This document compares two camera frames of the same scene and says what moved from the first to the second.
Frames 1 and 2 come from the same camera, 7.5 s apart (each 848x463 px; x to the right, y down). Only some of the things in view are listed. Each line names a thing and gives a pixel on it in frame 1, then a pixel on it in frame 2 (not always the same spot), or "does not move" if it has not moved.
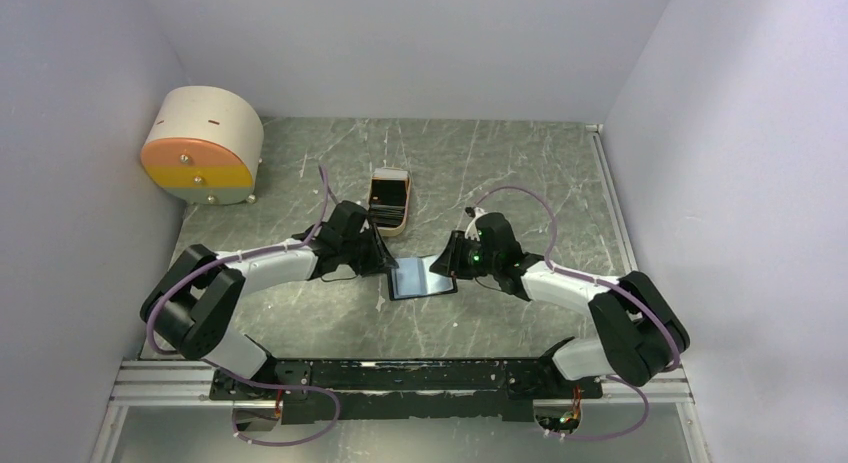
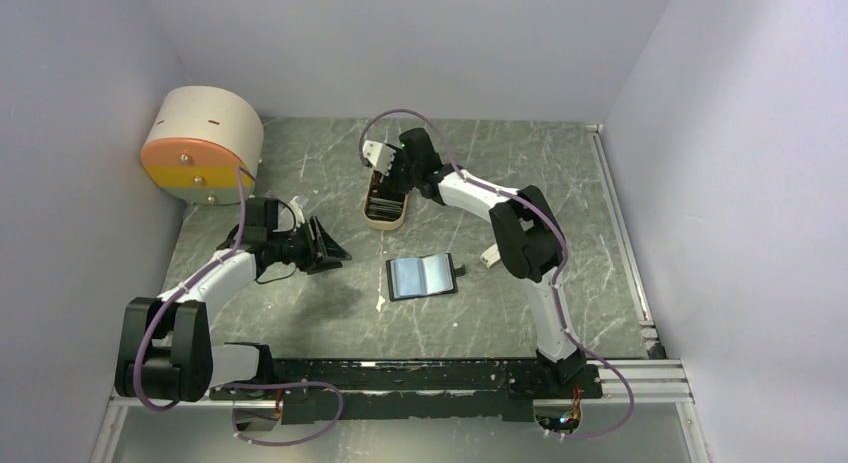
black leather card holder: (414, 278) does not move
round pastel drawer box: (204, 145) does not move
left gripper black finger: (384, 259) to (327, 253)
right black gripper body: (475, 259) to (402, 176)
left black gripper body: (360, 254) to (294, 246)
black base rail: (404, 389) does not move
